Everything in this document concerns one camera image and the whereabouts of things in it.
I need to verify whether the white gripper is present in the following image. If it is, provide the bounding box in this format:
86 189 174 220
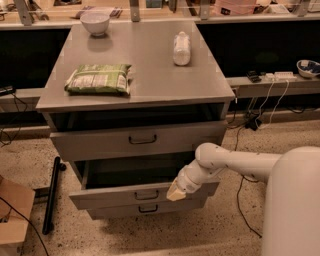
166 166 205 201

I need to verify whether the grey drawer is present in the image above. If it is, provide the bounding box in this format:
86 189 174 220
68 150 221 211
88 197 207 220
50 121 226 161

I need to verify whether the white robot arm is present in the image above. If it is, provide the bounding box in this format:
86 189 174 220
167 143 320 256

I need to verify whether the grey bottom drawer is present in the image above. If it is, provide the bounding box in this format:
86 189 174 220
88 197 207 220

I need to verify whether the grey top drawer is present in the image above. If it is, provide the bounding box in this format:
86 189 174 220
50 121 226 161

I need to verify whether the grey drawer cabinet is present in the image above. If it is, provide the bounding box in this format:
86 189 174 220
35 20 236 184

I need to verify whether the black power adapter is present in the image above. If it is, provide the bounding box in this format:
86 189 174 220
245 116 262 131

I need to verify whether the left black metal leg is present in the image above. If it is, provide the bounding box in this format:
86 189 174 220
42 157 66 235

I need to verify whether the small black device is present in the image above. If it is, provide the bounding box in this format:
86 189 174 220
247 71 262 83

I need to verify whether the green snack bag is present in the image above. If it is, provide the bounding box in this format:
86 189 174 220
64 64 131 95

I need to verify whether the white plastic bottle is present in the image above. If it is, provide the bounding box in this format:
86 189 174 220
173 31 191 66

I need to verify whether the white power strip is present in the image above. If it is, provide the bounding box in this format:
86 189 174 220
265 71 297 81

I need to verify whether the cardboard box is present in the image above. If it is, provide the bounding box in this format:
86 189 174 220
0 176 35 256

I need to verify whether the blue patterned bowl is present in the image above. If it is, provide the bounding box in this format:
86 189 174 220
296 60 320 78

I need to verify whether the white ceramic bowl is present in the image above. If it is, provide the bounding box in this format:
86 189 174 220
80 12 110 36

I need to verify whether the black floor cable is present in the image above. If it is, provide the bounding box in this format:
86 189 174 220
231 125 264 239

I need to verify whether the white cable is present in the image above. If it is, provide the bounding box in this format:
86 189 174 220
258 79 290 130

